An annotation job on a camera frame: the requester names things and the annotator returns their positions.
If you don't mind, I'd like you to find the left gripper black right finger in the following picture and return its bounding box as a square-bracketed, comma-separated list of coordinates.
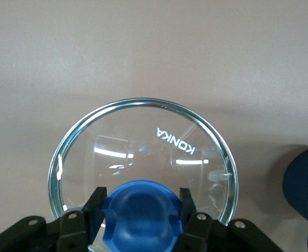
[171, 187, 215, 252]

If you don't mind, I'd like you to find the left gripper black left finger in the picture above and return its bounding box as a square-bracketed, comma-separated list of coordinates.
[56, 186, 108, 252]

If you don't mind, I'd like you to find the brown table mat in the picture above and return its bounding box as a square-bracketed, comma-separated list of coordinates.
[0, 0, 308, 252]

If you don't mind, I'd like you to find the black pot with blue handle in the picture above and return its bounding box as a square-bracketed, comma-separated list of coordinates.
[283, 145, 308, 252]

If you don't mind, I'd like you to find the glass lid with blue knob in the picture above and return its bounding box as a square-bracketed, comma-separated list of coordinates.
[47, 98, 240, 252]

